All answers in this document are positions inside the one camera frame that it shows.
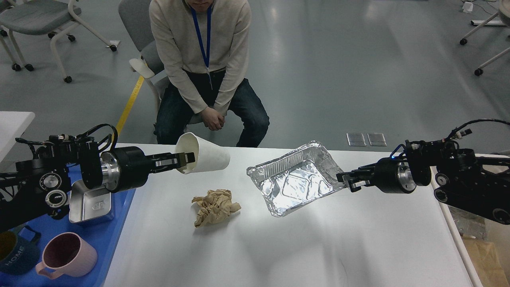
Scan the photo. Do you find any seated person beige sweater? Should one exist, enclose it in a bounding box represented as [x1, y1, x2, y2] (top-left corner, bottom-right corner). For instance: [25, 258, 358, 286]
[149, 0, 270, 147]

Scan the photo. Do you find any left floor outlet plate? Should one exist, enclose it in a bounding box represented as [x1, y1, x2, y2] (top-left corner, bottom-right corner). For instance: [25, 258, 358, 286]
[346, 133, 367, 147]

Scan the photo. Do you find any pink mug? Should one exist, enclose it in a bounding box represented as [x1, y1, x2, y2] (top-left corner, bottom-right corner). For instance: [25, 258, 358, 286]
[35, 232, 97, 280]

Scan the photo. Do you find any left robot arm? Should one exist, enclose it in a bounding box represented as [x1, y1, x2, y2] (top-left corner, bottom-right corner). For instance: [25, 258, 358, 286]
[0, 124, 198, 232]

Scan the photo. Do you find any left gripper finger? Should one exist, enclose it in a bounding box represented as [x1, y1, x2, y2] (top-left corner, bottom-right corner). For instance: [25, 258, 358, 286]
[149, 152, 196, 173]

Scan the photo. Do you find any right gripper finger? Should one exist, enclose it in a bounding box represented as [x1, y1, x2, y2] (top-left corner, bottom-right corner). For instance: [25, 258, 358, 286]
[337, 165, 375, 182]
[345, 177, 374, 193]

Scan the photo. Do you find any right floor outlet plate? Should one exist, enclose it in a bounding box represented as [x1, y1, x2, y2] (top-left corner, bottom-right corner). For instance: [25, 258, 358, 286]
[367, 133, 387, 147]

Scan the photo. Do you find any floor outlet plate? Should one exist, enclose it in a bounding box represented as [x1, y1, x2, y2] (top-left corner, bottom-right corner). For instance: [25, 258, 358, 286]
[367, 133, 387, 147]
[346, 133, 367, 147]

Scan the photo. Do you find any aluminium foil tray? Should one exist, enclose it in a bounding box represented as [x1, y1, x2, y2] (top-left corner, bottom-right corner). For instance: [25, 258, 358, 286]
[246, 141, 346, 218]

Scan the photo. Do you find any blue plastic tray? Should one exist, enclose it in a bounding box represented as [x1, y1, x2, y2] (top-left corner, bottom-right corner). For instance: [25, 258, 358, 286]
[0, 189, 135, 287]

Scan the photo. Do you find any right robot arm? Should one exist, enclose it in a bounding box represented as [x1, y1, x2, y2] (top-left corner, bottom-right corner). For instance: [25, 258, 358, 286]
[336, 119, 510, 225]

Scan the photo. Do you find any square metal tin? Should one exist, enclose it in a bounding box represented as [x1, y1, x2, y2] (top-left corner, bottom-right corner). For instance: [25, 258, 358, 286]
[69, 180, 115, 226]

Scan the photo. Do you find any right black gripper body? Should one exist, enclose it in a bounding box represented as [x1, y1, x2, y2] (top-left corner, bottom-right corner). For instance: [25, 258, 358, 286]
[371, 157, 417, 194]

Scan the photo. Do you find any brown paper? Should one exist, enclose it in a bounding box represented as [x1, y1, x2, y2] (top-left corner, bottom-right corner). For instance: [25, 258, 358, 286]
[191, 189, 241, 228]

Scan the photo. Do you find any white rolling stand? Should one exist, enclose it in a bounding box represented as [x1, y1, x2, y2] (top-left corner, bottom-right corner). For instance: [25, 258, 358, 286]
[459, 0, 510, 77]

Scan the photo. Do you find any grey office chair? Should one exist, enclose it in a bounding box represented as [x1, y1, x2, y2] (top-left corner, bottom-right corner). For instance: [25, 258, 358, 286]
[118, 0, 208, 146]

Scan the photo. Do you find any white paper cup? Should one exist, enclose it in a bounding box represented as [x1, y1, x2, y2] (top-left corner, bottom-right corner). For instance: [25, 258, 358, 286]
[175, 132, 231, 174]

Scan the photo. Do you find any dark blue home mug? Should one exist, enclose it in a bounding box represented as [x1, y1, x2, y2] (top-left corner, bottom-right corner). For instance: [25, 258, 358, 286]
[0, 224, 42, 275]

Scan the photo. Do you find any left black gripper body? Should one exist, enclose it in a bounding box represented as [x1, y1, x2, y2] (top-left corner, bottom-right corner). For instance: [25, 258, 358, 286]
[100, 146, 154, 193]

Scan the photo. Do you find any white side table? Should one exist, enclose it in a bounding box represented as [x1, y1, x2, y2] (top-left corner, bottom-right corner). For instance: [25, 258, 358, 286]
[0, 111, 35, 161]

